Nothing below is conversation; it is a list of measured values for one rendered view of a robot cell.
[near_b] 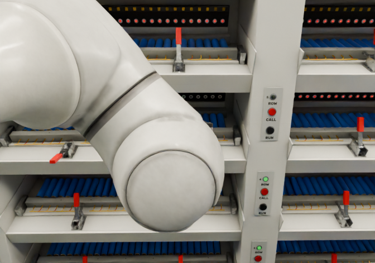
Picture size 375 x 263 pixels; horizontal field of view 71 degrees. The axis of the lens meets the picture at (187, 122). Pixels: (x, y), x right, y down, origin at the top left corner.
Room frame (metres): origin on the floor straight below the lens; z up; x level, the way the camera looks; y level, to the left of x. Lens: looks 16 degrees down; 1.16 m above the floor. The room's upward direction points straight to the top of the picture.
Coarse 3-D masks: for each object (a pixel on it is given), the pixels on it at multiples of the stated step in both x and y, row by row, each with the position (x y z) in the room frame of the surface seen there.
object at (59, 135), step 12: (12, 132) 0.62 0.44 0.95; (24, 132) 0.62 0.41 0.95; (36, 132) 0.62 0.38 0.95; (48, 132) 0.62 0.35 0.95; (60, 132) 0.62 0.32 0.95; (72, 132) 0.62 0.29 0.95; (216, 132) 0.63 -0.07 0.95; (228, 132) 0.63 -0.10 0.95; (24, 144) 0.60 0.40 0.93; (36, 144) 0.60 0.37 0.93; (48, 144) 0.60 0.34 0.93
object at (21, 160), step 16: (240, 112) 0.67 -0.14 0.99; (0, 128) 0.62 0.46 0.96; (16, 128) 0.67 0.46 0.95; (240, 128) 0.64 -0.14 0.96; (0, 144) 0.60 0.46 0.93; (240, 144) 0.62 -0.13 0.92; (0, 160) 0.56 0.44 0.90; (16, 160) 0.56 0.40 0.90; (32, 160) 0.56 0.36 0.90; (48, 160) 0.56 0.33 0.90; (64, 160) 0.56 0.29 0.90; (80, 160) 0.56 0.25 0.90; (96, 160) 0.56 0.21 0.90; (224, 160) 0.57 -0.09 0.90; (240, 160) 0.57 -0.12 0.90
